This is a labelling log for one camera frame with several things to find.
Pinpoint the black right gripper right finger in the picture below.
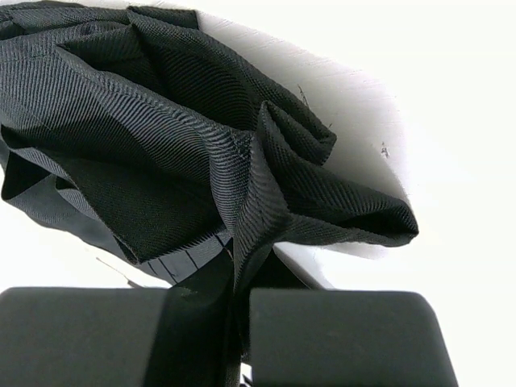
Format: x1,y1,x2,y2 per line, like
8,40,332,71
239,288,458,386

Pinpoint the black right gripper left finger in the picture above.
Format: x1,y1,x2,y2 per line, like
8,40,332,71
1,287,166,386

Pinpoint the black pleated skirt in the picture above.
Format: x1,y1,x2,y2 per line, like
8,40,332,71
1,2,418,386

